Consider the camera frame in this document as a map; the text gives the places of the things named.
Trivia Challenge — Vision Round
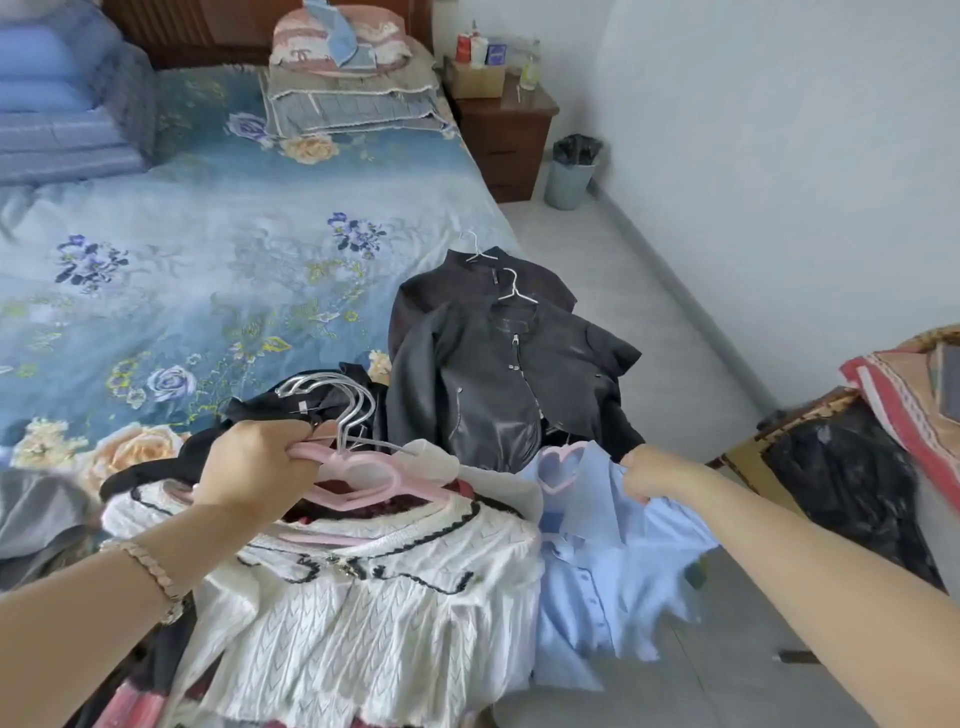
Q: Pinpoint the silver link bracelet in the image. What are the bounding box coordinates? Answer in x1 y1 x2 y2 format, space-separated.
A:
99 539 185 626

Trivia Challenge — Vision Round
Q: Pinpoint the person's left hand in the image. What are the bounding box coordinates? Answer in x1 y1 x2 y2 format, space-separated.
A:
191 418 339 538

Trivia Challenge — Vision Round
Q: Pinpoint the red striped cloth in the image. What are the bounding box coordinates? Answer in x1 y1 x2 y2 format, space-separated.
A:
839 348 960 515

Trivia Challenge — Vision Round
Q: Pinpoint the blue floral bed quilt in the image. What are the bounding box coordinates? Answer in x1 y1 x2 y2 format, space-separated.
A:
0 63 519 541

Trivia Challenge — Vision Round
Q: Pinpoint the light blue shirt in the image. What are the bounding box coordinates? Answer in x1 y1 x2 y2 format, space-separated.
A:
517 442 721 691

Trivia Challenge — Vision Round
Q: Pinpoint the white wire hanger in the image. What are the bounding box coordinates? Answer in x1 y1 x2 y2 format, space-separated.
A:
457 230 500 264
494 268 540 305

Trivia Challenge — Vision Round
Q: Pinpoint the grey plastic holder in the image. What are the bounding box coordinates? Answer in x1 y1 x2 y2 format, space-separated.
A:
543 133 604 211

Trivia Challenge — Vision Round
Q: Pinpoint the grey checked pillow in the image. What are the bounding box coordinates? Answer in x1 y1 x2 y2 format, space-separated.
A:
260 52 455 140

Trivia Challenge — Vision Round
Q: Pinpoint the person's right forearm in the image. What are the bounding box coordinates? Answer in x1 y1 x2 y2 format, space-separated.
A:
674 464 960 728

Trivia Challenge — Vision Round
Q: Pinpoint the person's left forearm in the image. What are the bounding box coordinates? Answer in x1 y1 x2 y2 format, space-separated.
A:
0 502 249 728

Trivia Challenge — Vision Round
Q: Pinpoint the white knit cardigan black trim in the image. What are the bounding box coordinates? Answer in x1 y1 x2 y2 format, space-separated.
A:
101 479 545 728

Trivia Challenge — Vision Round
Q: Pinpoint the pale blue folded blanket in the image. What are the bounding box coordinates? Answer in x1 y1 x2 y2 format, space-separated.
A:
0 41 157 187

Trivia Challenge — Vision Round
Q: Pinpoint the brown wooden headboard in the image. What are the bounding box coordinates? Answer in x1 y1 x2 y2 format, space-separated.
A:
101 0 435 70

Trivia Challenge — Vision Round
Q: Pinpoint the striped pillow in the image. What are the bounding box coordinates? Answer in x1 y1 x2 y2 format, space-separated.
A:
269 5 414 76

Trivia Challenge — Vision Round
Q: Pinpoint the lilac grey folded blanket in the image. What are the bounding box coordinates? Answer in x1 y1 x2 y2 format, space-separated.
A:
0 0 106 31

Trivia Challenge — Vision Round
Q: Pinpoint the black red plaid garment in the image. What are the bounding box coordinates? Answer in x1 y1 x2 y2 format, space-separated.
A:
74 363 526 728

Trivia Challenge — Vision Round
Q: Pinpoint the black glossy jacket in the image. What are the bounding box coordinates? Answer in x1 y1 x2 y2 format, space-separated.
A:
386 299 646 474

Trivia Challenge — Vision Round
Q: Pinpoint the pink plastic hanger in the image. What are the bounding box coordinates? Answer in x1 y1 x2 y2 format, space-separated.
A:
538 440 590 496

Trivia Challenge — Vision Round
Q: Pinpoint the brown cardboard box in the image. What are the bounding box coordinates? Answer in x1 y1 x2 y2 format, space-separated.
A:
446 58 508 100

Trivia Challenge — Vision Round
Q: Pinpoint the woven bamboo basket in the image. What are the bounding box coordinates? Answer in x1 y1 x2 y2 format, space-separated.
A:
708 322 960 519

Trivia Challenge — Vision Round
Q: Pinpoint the person's right hand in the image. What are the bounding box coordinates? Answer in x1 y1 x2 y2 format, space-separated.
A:
620 443 720 505

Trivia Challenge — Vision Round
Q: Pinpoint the silver wire hanger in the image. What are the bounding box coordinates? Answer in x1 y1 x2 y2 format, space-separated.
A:
273 371 421 459

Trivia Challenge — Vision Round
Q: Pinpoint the dark wooden nightstand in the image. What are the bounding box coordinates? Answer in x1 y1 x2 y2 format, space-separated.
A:
442 71 560 204

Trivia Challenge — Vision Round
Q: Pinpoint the grey t-shirt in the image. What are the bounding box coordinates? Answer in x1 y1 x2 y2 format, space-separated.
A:
0 468 99 594

